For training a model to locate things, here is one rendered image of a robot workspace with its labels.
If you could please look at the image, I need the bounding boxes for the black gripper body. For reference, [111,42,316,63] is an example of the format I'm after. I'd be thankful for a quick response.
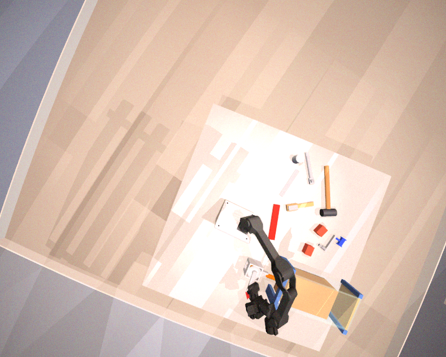
[248,282,268,319]

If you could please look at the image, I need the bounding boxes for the black mallet with wooden handle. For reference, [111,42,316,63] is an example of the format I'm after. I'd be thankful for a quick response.
[320,165,337,217]

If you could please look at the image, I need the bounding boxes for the grey crank handle with blue knob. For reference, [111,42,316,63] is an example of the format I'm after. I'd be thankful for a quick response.
[318,235,346,252]

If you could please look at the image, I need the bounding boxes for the orange-red box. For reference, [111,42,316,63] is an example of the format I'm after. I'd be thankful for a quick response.
[313,224,328,237]
[301,243,315,257]

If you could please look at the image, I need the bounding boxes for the red flat bar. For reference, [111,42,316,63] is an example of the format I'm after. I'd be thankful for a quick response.
[268,204,280,240]

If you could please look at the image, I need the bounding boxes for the dark grey cylinder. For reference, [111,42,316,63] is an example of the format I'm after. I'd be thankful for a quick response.
[292,154,305,164]

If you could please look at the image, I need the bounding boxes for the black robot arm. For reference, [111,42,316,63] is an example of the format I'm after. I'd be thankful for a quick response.
[237,215,298,336]

